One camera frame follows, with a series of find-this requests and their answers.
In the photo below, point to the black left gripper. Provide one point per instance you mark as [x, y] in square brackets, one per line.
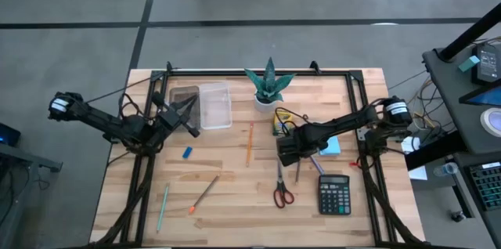
[170, 118]

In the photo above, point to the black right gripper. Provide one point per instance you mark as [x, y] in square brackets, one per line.
[289, 151]

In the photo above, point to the dark grey pencil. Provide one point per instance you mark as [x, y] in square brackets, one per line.
[297, 172]

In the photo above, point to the clear plastic storage box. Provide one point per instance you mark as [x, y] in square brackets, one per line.
[215, 112]

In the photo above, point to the red and black scissors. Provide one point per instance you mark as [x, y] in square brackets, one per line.
[280, 182]

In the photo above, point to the yellow green crayon box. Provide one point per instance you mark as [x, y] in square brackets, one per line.
[282, 118]

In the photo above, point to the teal cloth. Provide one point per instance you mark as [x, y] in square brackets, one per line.
[332, 147]

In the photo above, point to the blue eraser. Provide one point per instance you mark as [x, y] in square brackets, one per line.
[187, 152]

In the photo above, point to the brown pencil with orange end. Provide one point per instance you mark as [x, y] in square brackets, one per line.
[204, 194]

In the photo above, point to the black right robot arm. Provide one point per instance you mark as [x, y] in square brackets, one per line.
[340, 123]

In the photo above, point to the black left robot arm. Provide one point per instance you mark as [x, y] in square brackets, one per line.
[98, 120]

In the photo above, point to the purple pen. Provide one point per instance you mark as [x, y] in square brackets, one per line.
[317, 165]

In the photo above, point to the black table clamp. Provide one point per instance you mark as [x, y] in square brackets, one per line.
[169, 67]
[314, 67]

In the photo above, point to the white round plant pot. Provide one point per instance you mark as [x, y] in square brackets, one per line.
[263, 107]

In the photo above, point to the black desk calculator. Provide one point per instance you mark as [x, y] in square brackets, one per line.
[334, 198]

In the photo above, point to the red clip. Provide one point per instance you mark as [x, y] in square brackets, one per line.
[354, 164]

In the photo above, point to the green succulent plant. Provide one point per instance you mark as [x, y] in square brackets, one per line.
[269, 80]

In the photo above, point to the light green pencil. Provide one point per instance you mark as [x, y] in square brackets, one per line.
[163, 206]

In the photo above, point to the white power block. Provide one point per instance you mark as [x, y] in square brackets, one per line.
[410, 144]

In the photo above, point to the white paper sheet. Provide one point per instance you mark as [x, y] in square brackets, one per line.
[419, 174]

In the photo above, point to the clear water bottle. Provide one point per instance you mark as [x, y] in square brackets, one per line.
[446, 169]

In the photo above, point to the dark grey side desk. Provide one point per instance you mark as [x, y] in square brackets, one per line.
[450, 96]

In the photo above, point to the dark grey table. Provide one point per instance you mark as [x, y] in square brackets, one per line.
[23, 157]

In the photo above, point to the black device with blue light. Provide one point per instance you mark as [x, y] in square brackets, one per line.
[9, 135]

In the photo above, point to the black caster wheel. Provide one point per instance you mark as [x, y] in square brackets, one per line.
[457, 216]

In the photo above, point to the dark keyboard shelf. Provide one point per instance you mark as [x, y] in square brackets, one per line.
[466, 202]

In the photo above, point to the white round device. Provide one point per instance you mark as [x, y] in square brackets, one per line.
[485, 118]

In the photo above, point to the small teal box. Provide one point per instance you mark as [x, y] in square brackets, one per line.
[469, 63]

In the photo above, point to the black keyboard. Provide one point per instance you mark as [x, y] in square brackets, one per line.
[487, 186]

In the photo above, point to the tablet with blue screen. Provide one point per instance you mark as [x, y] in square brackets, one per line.
[487, 97]

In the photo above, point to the black pole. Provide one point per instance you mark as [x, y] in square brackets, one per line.
[469, 33]

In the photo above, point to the black power adapter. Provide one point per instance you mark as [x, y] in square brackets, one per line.
[487, 63]

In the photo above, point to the black aluminium table frame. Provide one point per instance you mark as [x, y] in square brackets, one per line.
[254, 73]

